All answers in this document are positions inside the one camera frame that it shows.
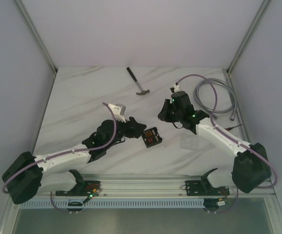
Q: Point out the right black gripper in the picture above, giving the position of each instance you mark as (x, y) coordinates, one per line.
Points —
(163, 115)

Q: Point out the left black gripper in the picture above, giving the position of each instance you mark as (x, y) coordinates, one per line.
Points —
(133, 127)

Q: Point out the black fuse box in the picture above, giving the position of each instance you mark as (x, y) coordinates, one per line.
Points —
(151, 137)

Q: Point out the clear plastic fuse box cover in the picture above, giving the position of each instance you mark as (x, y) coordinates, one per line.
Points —
(188, 142)

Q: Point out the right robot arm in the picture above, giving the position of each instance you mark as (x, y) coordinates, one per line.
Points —
(250, 164)

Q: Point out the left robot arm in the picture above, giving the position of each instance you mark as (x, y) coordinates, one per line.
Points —
(59, 172)

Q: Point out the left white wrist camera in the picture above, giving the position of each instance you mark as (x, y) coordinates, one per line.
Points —
(118, 111)

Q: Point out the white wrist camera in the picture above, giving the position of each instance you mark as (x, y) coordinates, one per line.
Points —
(118, 111)
(175, 88)

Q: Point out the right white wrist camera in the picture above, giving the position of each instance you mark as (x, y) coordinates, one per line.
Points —
(175, 88)

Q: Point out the aluminium mounting rail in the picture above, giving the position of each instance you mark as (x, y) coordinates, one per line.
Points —
(117, 186)

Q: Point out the red handled screwdriver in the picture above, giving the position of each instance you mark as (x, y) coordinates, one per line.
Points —
(230, 128)

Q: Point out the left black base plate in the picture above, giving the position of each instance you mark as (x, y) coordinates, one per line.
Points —
(87, 188)

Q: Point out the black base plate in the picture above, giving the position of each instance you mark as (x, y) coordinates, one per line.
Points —
(201, 188)
(87, 188)

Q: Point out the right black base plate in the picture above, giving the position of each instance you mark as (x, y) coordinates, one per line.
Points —
(201, 188)

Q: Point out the grey slotted cable duct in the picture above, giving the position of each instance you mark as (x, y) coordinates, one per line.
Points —
(44, 203)

